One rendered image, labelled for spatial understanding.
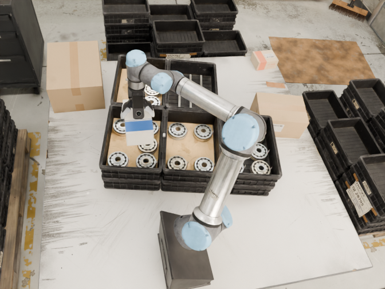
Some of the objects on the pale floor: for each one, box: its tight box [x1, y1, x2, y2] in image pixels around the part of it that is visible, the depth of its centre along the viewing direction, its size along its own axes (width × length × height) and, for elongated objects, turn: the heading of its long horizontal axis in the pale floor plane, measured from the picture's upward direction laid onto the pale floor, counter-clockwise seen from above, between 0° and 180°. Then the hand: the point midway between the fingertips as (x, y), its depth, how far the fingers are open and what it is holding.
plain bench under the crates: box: [38, 56, 373, 289], centre depth 223 cm, size 160×160×70 cm
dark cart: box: [0, 0, 44, 94], centre depth 268 cm, size 60×45×90 cm
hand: (137, 118), depth 151 cm, fingers closed on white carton, 13 cm apart
